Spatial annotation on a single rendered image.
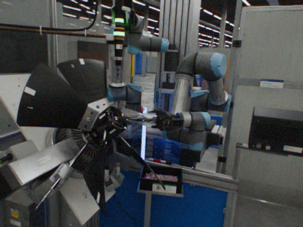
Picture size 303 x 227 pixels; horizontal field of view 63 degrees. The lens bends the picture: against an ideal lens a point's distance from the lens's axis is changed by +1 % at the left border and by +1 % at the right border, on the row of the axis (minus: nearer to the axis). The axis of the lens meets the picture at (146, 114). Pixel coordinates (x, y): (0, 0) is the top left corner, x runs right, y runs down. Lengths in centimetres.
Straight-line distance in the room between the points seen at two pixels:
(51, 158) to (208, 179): 87
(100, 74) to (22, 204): 64
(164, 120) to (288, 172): 204
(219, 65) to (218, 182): 63
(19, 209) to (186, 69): 101
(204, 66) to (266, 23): 155
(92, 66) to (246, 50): 189
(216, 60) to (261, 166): 186
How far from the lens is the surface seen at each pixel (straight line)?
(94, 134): 102
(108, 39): 107
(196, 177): 146
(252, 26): 277
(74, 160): 92
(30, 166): 87
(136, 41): 132
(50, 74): 91
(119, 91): 179
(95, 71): 117
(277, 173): 300
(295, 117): 131
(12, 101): 114
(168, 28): 195
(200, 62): 131
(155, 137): 181
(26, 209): 122
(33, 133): 110
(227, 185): 145
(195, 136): 126
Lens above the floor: 147
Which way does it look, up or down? 13 degrees down
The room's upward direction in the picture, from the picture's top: 3 degrees clockwise
